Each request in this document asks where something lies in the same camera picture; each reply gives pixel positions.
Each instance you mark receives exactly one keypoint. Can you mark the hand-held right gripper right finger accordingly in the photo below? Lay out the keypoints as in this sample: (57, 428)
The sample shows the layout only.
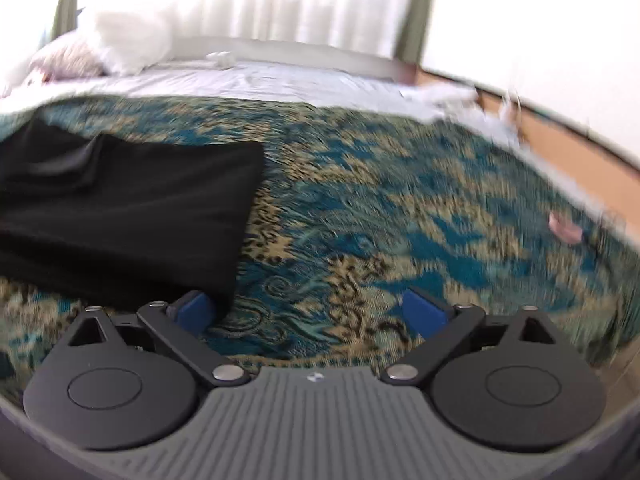
(423, 316)

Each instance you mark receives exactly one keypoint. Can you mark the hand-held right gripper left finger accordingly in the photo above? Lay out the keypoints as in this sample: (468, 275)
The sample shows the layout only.
(192, 313)

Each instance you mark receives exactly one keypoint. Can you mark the black pants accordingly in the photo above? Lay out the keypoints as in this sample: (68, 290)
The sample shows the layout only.
(125, 210)

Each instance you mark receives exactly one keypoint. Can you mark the teal patterned blanket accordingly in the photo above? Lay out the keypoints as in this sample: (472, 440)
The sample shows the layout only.
(375, 210)

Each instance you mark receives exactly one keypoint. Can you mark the small pink object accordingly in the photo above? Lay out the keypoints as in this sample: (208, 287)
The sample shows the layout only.
(565, 227)

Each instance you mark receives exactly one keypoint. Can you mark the white crumpled cloth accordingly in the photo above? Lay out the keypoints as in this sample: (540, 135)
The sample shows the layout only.
(465, 105)

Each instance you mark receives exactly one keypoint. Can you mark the white bed sheet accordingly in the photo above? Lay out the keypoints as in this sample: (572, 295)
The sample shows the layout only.
(260, 82)

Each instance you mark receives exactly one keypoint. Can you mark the small white object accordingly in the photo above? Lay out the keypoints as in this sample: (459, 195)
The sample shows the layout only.
(221, 59)

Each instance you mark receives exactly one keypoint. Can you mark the white pillow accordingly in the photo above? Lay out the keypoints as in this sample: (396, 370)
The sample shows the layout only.
(132, 40)

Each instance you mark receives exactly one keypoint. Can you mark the floral pillow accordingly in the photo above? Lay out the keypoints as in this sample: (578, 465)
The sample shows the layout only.
(67, 57)

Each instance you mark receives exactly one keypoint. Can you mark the green curtain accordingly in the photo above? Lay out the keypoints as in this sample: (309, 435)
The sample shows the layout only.
(66, 0)
(415, 10)

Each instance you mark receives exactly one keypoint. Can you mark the white sheer curtain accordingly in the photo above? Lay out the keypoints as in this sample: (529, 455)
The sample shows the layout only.
(260, 0)

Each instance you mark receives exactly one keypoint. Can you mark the dark wooden bed frame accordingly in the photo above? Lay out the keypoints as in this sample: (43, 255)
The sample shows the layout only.
(310, 57)

